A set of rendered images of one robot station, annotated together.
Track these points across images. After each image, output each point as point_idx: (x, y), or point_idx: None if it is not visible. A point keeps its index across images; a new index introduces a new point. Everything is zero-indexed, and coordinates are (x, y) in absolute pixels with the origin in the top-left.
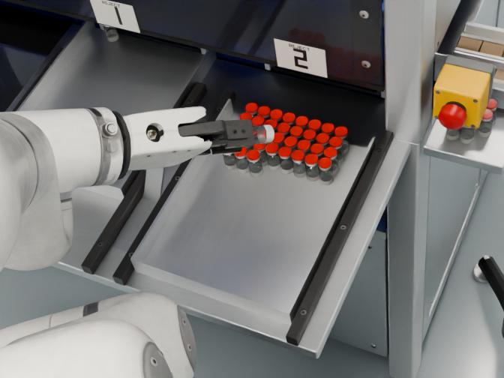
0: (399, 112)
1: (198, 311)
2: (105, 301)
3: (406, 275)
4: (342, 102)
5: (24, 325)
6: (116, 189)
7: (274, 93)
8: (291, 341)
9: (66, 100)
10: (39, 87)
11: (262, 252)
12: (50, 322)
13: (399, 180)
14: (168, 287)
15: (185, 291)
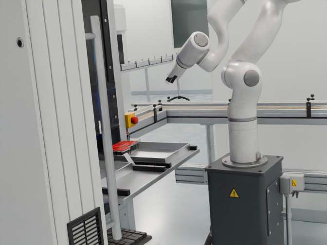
0: (123, 132)
1: (183, 159)
2: (227, 65)
3: (133, 220)
4: (103, 151)
5: (235, 65)
6: (131, 164)
7: None
8: (196, 148)
9: None
10: None
11: (162, 154)
12: (234, 63)
13: None
14: (173, 162)
15: (175, 160)
